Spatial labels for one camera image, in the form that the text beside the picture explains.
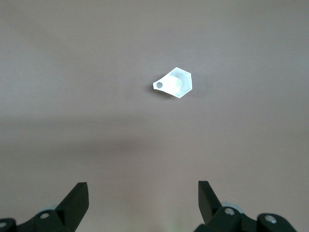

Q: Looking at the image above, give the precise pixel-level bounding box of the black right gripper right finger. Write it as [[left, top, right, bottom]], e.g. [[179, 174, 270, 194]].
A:
[[193, 180, 296, 232]]

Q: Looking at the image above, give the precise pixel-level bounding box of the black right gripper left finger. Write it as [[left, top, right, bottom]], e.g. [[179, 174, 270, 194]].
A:
[[0, 182, 89, 232]]

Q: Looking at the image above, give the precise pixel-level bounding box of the white faceted plastic cup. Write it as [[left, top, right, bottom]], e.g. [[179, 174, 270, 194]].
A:
[[152, 67, 194, 99]]

